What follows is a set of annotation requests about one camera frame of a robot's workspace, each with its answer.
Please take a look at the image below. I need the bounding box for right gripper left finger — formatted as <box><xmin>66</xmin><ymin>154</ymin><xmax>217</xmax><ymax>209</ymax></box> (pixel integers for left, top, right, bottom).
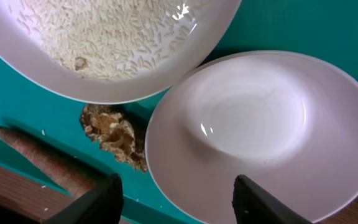
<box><xmin>44</xmin><ymin>174</ymin><xmax>124</xmax><ymax>224</ymax></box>

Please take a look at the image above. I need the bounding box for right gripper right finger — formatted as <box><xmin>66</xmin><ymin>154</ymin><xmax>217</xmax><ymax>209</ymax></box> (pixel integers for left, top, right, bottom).
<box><xmin>232</xmin><ymin>174</ymin><xmax>312</xmax><ymax>224</ymax></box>

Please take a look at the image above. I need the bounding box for carrot piece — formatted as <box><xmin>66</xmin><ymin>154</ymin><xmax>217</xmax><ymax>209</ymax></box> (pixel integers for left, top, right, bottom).
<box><xmin>0</xmin><ymin>126</ymin><xmax>105</xmax><ymax>198</ymax></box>

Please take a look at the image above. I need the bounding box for walnut food scrap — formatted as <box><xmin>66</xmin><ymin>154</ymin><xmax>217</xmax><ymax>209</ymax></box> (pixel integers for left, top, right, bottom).
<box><xmin>80</xmin><ymin>104</ymin><xmax>148</xmax><ymax>172</ymax></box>

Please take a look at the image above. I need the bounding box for small white bowl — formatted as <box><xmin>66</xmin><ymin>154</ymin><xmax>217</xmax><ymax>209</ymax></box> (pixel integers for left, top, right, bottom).
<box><xmin>145</xmin><ymin>50</ymin><xmax>358</xmax><ymax>223</ymax></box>

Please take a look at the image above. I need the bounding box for large white plate with rice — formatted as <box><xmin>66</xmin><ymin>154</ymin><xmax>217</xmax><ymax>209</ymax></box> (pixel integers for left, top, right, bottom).
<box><xmin>0</xmin><ymin>0</ymin><xmax>240</xmax><ymax>104</ymax></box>

